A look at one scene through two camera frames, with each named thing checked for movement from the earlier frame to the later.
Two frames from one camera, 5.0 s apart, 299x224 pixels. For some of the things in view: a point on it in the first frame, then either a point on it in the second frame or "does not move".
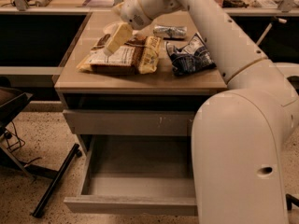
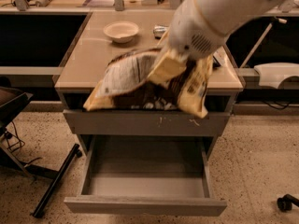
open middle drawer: (137, 175) does not move
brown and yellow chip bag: (139, 54) → (126, 86)
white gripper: (132, 12) → (192, 32)
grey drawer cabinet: (136, 155) does not move
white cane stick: (280, 20) does not move
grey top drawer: (130, 122) does not move
